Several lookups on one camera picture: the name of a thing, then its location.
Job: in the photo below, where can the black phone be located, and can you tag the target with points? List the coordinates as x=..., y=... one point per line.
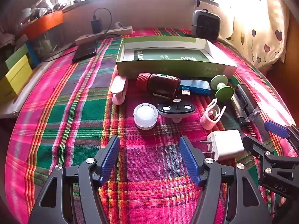
x=84, y=51

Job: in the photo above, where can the blue usb tester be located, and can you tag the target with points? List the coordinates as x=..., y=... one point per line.
x=196, y=86

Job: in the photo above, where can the green spool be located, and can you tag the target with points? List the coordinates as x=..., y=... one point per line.
x=223, y=93

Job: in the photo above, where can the orange bin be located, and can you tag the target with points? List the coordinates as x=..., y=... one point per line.
x=44, y=24

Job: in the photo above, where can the heart print curtain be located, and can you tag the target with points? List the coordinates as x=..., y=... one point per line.
x=264, y=28

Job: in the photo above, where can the grey small heater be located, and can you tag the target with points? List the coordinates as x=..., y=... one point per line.
x=205, y=25

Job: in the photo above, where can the plaid blanket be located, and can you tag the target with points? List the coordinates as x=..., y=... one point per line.
x=81, y=109

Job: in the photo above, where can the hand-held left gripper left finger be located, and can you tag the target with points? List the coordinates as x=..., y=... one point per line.
x=109, y=158

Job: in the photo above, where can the black oval stand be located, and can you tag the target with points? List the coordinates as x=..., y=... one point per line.
x=175, y=109

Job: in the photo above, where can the yellow box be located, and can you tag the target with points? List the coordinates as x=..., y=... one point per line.
x=16, y=77

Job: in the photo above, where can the pile of white clutter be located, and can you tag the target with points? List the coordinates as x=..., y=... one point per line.
x=39, y=7

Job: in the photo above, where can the translucent white jar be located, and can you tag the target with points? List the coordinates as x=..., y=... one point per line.
x=145, y=116

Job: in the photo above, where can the clear glass tank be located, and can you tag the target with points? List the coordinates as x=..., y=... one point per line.
x=46, y=43

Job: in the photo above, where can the beige power strip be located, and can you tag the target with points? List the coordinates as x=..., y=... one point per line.
x=102, y=33

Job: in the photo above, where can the brown pill bottle red cap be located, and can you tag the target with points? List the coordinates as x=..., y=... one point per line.
x=163, y=84

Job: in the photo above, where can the green cardboard box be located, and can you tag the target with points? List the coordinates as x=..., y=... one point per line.
x=163, y=68

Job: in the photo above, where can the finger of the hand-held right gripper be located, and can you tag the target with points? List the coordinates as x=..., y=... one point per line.
x=276, y=128
x=257, y=148

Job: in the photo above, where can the blue box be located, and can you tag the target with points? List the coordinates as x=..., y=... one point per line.
x=32, y=53

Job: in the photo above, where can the black charger adapter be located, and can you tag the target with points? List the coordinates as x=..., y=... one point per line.
x=96, y=26

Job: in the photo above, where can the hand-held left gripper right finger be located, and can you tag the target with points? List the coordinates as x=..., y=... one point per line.
x=189, y=161

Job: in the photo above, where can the white charger plug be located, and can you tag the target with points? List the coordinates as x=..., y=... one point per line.
x=227, y=144

